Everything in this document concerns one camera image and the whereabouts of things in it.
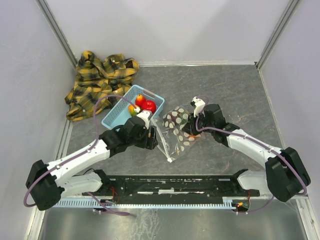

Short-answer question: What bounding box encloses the light blue cable duct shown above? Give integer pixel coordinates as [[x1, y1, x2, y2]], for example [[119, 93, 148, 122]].
[[53, 197, 236, 210]]

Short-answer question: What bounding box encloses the green orange fake mango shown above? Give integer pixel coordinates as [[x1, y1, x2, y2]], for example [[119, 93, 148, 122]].
[[128, 104, 138, 117]]

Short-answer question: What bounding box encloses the aluminium frame rail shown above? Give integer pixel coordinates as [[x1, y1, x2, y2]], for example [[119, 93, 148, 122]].
[[35, 0, 77, 69]]

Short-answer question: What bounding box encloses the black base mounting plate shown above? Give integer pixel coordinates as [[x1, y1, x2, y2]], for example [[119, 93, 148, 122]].
[[93, 175, 260, 204]]

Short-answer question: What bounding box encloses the dark purple fake fruit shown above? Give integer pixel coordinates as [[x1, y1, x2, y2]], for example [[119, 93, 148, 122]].
[[163, 110, 183, 129]]

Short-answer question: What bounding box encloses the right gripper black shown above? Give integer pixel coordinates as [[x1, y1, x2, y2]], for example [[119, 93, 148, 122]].
[[180, 111, 214, 136]]

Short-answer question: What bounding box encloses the light blue plastic basket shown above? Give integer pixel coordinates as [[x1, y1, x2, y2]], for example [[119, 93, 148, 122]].
[[101, 84, 165, 131]]

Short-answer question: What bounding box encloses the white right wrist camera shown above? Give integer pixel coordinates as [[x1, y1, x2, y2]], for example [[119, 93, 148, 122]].
[[190, 95, 209, 117]]

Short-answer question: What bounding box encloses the red fake apple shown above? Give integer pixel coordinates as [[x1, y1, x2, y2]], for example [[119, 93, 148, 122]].
[[141, 100, 157, 114]]

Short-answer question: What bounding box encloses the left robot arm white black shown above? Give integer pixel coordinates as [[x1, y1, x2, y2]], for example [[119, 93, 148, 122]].
[[25, 116, 158, 211]]

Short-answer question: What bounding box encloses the clear polka dot zip bag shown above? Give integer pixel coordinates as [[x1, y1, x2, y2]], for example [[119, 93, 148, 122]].
[[151, 105, 205, 163]]

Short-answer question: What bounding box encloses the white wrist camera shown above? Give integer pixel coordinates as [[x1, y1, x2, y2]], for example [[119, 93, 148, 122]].
[[134, 107, 153, 129], [190, 95, 209, 117]]

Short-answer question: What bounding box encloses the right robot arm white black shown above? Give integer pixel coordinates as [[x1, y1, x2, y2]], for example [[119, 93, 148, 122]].
[[183, 97, 311, 202]]

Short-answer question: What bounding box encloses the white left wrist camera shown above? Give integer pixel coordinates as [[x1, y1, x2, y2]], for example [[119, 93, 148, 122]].
[[134, 107, 153, 129]]

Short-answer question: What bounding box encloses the yellow plaid shirt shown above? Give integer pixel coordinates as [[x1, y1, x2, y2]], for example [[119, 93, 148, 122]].
[[64, 50, 140, 122]]

